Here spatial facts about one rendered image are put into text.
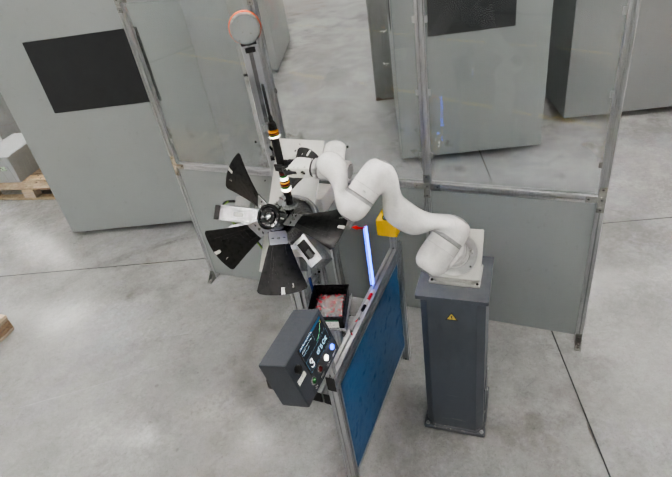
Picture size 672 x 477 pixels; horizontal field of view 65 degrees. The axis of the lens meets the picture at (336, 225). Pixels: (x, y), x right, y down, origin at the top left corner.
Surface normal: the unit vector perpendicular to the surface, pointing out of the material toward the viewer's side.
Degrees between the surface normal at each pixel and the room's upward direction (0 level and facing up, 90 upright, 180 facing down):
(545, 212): 90
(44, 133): 90
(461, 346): 90
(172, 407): 0
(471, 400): 90
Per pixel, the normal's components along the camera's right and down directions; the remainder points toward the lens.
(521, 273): -0.37, 0.57
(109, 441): -0.14, -0.82
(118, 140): -0.04, 0.57
